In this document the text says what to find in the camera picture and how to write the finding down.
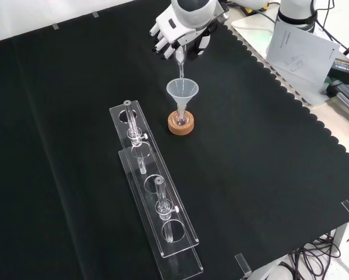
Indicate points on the black power adapter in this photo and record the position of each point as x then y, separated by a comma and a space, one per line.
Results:
346, 69

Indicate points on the clear plastic funnel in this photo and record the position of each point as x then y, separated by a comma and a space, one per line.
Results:
181, 90

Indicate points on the black grey tripod base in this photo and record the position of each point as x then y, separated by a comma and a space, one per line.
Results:
344, 94

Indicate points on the white paper booklet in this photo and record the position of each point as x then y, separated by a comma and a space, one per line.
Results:
302, 55

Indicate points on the small glass round-bottom flask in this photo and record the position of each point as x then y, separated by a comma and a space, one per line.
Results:
180, 119

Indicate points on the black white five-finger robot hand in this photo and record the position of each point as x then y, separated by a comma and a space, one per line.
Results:
188, 14

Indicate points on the clear weighing funnel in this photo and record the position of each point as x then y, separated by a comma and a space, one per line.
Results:
180, 58

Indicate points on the black bench cloth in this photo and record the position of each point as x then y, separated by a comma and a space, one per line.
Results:
250, 151

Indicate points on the pale board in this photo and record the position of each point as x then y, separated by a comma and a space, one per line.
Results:
250, 27

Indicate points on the white table leg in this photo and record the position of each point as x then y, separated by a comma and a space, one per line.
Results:
343, 237

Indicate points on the clear acrylic funnel stand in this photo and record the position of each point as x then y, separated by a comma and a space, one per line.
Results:
151, 163

